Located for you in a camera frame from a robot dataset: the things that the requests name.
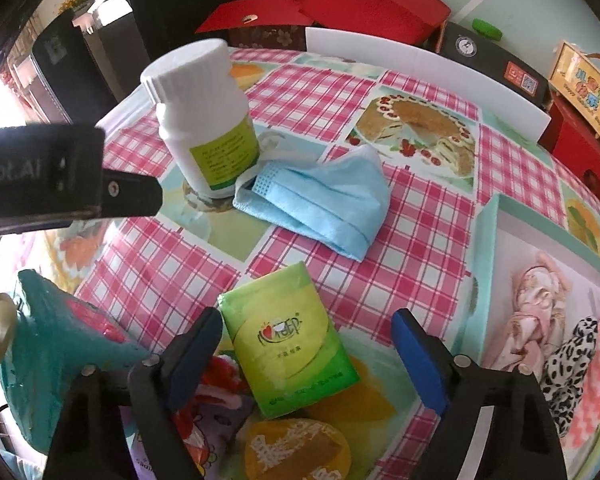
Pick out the yellow round packet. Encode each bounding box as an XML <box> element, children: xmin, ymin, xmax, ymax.
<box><xmin>242</xmin><ymin>417</ymin><xmax>353</xmax><ymax>480</ymax></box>

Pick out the teal plastic storage box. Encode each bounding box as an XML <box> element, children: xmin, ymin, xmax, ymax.
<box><xmin>0</xmin><ymin>269</ymin><xmax>151</xmax><ymax>456</ymax></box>

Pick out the purple wet wipes packet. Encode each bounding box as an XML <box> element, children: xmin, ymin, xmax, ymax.
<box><xmin>122</xmin><ymin>355</ymin><xmax>261</xmax><ymax>480</ymax></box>

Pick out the leopard print scrunchie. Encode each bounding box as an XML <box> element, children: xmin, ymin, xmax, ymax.
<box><xmin>539</xmin><ymin>316</ymin><xmax>600</xmax><ymax>438</ymax></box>

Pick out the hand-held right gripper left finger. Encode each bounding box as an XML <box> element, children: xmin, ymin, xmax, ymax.
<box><xmin>42</xmin><ymin>306</ymin><xmax>224</xmax><ymax>480</ymax></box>

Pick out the pale pink scrunchie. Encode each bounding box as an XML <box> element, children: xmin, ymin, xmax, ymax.
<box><xmin>480</xmin><ymin>252</ymin><xmax>573</xmax><ymax>371</ymax></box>

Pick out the black cardboard box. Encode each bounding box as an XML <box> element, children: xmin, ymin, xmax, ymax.
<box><xmin>437</xmin><ymin>21</ymin><xmax>551</xmax><ymax>108</ymax></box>

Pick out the red box with window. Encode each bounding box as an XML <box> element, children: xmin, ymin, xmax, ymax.
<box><xmin>539</xmin><ymin>94</ymin><xmax>600</xmax><ymax>202</ymax></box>

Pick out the white plastic bottle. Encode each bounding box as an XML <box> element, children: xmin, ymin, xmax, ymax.
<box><xmin>140</xmin><ymin>39</ymin><xmax>261</xmax><ymax>198</ymax></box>

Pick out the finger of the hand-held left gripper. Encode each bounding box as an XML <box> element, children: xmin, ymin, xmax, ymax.
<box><xmin>100</xmin><ymin>170</ymin><xmax>163</xmax><ymax>218</ymax></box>

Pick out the teal edged white tray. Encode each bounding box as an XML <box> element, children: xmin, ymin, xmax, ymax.
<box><xmin>467</xmin><ymin>194</ymin><xmax>600</xmax><ymax>480</ymax></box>

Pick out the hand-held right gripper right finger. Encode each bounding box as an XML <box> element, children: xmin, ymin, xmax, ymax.
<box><xmin>391</xmin><ymin>308</ymin><xmax>568</xmax><ymax>480</ymax></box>

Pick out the wooden framed gift box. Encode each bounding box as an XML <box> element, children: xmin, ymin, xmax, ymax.
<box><xmin>549</xmin><ymin>40</ymin><xmax>600</xmax><ymax>148</ymax></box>

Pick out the blue face mask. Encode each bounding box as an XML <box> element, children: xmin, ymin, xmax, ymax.
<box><xmin>232</xmin><ymin>147</ymin><xmax>391</xmax><ymax>261</ymax></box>

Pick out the green dumbbell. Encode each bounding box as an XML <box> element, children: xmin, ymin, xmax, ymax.
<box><xmin>472</xmin><ymin>18</ymin><xmax>504</xmax><ymax>41</ymax></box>

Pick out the flat red gift box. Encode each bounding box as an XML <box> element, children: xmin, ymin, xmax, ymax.
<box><xmin>196</xmin><ymin>0</ymin><xmax>313</xmax><ymax>36</ymax></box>

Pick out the green tissue packet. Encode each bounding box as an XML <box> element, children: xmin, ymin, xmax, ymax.
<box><xmin>219</xmin><ymin>262</ymin><xmax>361</xmax><ymax>418</ymax></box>

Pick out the brown patterned box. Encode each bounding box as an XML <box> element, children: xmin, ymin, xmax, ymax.
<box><xmin>228</xmin><ymin>24</ymin><xmax>308</xmax><ymax>51</ymax></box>

